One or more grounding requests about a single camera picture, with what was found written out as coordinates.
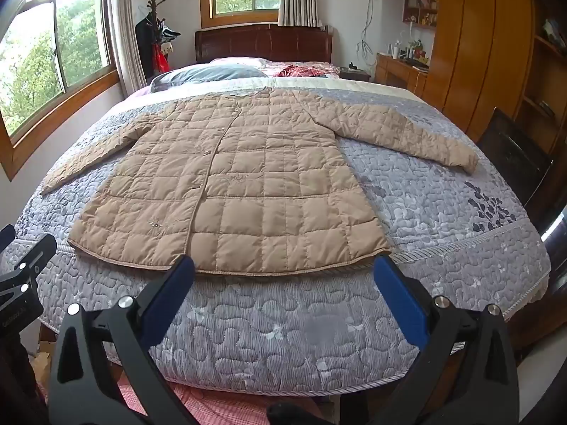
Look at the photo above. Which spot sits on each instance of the blue-grey pillow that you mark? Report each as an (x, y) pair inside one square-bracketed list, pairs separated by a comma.
[(208, 75)]

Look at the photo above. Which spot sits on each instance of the red hanging bag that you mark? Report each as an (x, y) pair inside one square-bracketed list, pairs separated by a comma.
[(162, 61)]

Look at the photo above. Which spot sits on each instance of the wooden wall shelf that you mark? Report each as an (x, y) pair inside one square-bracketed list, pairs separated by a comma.
[(421, 11)]

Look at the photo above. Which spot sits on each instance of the wooden wardrobe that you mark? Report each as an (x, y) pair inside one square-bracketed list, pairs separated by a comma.
[(478, 44)]

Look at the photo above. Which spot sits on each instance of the open wooden bookshelf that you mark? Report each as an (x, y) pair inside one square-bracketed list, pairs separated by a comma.
[(542, 88)]

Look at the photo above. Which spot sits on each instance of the dark chair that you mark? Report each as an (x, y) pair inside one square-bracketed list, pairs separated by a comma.
[(514, 155)]

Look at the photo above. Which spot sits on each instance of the cream blanket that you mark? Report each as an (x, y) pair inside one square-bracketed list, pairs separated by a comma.
[(345, 85)]

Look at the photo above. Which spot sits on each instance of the wooden coat rack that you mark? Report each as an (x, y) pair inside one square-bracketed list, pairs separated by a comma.
[(153, 2)]

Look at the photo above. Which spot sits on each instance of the large wooden frame window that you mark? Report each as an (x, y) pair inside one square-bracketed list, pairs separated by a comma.
[(57, 53)]

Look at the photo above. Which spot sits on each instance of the black and white cloth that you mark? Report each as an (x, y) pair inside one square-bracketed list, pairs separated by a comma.
[(168, 32)]

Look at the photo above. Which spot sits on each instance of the grey patterned quilt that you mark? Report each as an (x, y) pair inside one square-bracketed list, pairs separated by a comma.
[(288, 332)]

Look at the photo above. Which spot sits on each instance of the beige quilted jacket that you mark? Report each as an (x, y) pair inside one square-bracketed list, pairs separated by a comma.
[(248, 177)]

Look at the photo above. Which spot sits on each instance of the dark nightstand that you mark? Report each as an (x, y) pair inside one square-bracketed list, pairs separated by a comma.
[(354, 75)]

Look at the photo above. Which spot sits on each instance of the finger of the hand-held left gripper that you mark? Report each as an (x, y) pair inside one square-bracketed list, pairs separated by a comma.
[(31, 254), (6, 235)]

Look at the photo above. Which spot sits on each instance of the pink checkered cloth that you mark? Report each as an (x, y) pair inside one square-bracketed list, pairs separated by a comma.
[(212, 405)]

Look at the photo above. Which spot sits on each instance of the dark wooden headboard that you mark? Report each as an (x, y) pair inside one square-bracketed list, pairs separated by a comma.
[(265, 42)]

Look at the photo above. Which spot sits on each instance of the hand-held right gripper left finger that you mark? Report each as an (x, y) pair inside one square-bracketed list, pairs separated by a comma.
[(170, 301)]

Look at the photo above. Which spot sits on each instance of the cardboard box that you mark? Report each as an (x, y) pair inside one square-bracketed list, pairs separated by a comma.
[(43, 363)]

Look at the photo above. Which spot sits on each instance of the pink floral blanket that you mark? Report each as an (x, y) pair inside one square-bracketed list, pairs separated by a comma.
[(330, 69)]

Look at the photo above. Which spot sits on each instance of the wooden desk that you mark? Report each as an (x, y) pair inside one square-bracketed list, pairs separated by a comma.
[(398, 73)]

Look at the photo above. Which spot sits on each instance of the red patterned cloth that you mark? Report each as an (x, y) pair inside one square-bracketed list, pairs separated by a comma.
[(299, 71)]

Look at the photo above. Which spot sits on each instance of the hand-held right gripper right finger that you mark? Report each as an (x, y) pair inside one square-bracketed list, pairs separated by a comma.
[(401, 301)]

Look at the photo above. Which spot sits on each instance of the plain beige curtain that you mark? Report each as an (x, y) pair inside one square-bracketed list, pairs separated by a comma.
[(128, 31)]

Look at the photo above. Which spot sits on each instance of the small potted plant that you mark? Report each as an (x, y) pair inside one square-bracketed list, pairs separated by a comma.
[(414, 45)]

